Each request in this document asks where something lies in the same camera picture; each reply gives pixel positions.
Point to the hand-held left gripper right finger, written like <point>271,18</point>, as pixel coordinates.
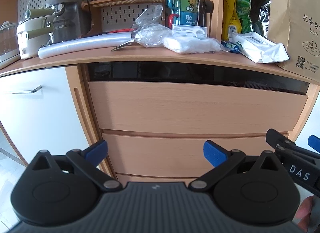
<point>212,151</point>

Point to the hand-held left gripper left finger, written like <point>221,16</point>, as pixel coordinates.
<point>96,150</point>

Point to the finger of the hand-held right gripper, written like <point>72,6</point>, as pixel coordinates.
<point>315,142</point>
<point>275,136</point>

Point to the wooden drawer with glass front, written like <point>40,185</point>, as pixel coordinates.
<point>195,107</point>

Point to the plain wooden drawer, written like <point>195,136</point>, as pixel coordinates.
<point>175,152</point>
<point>155,178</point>

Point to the person's right hand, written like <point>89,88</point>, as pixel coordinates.
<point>307,213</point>

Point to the wooden cabinet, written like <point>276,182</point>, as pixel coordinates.
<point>80,102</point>

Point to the white cabinet door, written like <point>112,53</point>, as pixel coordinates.
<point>37,122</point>

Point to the white wet wipes pack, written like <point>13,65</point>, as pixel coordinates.
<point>255,45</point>

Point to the small blue packet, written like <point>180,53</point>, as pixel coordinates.
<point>231,47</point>

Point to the roll of clear plastic wrap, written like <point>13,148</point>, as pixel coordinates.
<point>82,44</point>

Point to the white cotton pad pack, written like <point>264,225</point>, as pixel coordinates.
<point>192,44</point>

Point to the brown paper bag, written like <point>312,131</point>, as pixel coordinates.
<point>297,22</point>

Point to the silver foil bag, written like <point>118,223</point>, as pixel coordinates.
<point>261,20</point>

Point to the clear box of floss picks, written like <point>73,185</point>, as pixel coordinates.
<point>188,32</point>

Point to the crumpled clear plastic bag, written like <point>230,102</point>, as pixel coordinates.
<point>152,35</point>

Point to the yellow food packet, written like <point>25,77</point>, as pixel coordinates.
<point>231,15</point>

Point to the white pegboard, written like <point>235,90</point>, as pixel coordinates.
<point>117,20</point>

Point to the green food packet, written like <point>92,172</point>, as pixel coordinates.
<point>244,5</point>

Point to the blue cartoon mug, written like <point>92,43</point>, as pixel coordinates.
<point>187,19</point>

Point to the grey coffee machine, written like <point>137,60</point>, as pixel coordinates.
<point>67,15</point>

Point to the clear glass container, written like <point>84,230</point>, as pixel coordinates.
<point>7,40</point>

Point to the dark brown measuring spoon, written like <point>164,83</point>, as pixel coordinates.
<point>207,6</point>

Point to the green cartoon mug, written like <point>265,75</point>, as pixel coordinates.
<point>187,1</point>

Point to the wooden rattan shelf rack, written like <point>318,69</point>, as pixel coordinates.
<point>125,0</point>

